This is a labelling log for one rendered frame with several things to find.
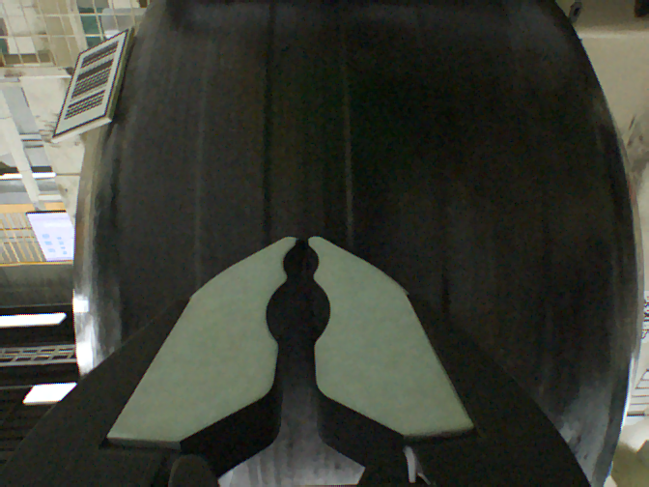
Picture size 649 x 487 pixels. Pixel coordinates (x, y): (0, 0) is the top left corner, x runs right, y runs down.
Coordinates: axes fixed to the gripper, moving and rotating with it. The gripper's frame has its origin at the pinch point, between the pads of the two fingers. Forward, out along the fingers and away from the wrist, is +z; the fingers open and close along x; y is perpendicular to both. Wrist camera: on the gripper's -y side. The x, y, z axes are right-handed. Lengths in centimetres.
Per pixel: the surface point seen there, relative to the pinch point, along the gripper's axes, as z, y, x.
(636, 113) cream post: 20.1, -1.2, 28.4
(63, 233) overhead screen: 312, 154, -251
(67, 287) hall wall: 897, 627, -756
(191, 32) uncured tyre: 8.5, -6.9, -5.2
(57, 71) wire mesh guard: 59, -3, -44
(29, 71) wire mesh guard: 59, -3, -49
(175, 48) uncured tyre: 7.9, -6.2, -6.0
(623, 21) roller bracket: 21.9, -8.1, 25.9
